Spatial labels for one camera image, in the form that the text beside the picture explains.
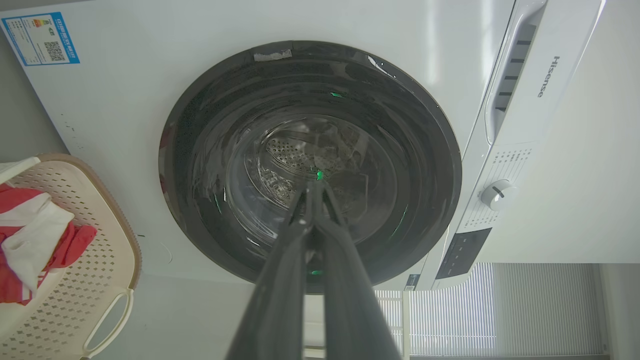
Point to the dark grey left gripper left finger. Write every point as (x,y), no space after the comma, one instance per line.
(280,290)

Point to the red and white clothing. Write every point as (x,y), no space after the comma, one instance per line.
(30,235)

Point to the white window blinds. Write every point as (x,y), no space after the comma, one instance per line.
(500,310)

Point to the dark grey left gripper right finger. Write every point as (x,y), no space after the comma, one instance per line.
(350,300)

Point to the cream perforated laundry basket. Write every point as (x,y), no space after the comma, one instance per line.
(95,260)

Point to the white Hisense washing machine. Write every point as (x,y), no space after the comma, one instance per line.
(125,125)

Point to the black washing machine control panel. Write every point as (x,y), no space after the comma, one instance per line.
(462,252)

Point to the blue energy label sticker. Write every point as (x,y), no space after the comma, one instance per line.
(41,39)

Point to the round dark washing machine door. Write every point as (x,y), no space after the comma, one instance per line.
(240,165)

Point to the white washing machine dial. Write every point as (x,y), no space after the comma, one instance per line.
(497,194)

